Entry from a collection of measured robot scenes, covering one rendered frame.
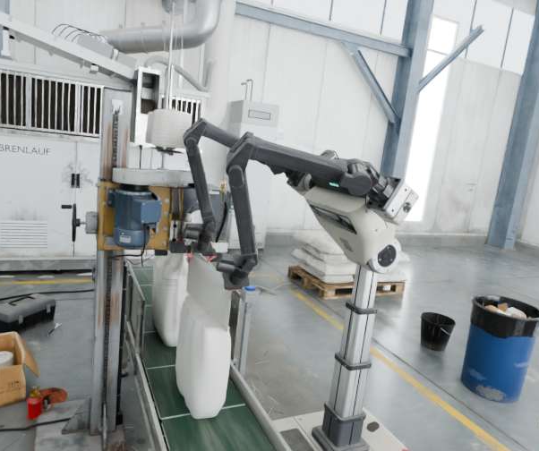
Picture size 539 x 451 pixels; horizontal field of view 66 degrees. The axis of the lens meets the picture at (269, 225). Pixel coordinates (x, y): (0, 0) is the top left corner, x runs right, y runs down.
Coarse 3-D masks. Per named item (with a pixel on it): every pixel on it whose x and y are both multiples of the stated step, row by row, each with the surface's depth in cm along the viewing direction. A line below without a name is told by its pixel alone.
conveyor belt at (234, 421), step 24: (144, 288) 330; (144, 336) 251; (144, 360) 226; (168, 360) 228; (168, 384) 206; (168, 408) 188; (240, 408) 194; (168, 432) 173; (192, 432) 174; (216, 432) 176; (240, 432) 178
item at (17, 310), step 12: (24, 300) 326; (36, 300) 328; (48, 300) 334; (0, 312) 304; (12, 312) 304; (24, 312) 312; (36, 312) 322; (48, 312) 334; (0, 324) 304; (12, 324) 303; (24, 324) 314; (36, 324) 325; (60, 324) 334
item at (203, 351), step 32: (192, 256) 205; (192, 288) 204; (224, 288) 174; (192, 320) 185; (224, 320) 174; (192, 352) 179; (224, 352) 178; (192, 384) 179; (224, 384) 182; (192, 416) 183
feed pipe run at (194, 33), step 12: (168, 0) 529; (180, 0) 504; (204, 0) 397; (216, 0) 400; (180, 12) 556; (204, 12) 398; (216, 12) 403; (168, 24) 408; (180, 24) 405; (192, 24) 402; (204, 24) 401; (216, 24) 408; (168, 36) 404; (180, 36) 404; (192, 36) 404; (204, 36) 407; (168, 48) 414; (180, 48) 415; (180, 60) 503; (180, 84) 509
